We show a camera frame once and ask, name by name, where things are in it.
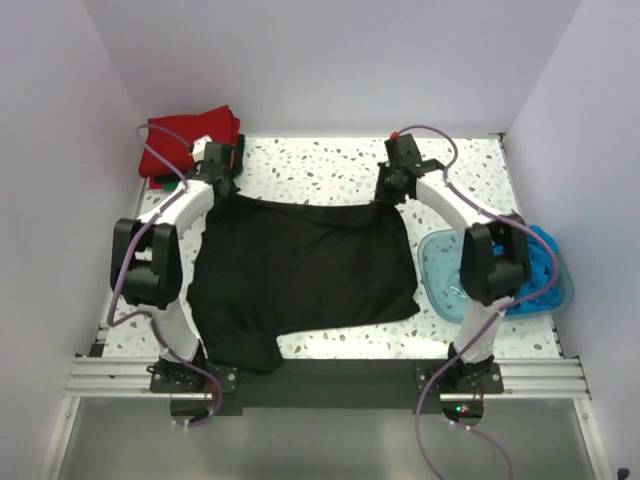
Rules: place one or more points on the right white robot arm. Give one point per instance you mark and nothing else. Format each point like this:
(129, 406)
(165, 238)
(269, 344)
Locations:
(495, 259)

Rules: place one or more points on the blue crumpled t shirt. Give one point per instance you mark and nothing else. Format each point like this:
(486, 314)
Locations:
(541, 272)

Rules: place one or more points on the green folded t shirt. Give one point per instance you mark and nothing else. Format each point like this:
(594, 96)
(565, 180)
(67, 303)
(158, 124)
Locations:
(167, 185)

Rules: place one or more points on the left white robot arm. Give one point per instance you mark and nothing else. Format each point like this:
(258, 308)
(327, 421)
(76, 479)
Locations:
(146, 274)

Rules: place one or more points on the red folded t shirt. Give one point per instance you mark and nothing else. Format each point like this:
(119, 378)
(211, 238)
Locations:
(220, 124)

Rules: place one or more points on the clear blue plastic basin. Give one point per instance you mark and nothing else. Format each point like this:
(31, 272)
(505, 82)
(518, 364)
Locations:
(439, 255)

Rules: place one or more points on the aluminium rail frame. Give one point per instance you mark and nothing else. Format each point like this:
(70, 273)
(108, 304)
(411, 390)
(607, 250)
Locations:
(93, 376)

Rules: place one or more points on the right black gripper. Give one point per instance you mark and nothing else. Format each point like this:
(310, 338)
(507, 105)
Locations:
(381, 194)

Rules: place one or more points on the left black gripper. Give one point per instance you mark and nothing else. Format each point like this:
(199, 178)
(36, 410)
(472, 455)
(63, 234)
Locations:
(233, 188)

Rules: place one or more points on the black t shirt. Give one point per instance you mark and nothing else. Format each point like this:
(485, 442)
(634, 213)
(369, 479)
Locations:
(266, 269)

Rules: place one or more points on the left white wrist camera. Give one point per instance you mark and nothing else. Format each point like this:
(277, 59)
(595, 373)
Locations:
(198, 148)

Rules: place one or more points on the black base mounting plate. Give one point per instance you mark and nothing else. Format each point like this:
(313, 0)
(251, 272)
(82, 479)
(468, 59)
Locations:
(298, 384)

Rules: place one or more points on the dark folded t shirt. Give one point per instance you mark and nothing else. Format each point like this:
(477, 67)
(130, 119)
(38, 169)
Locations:
(240, 155)

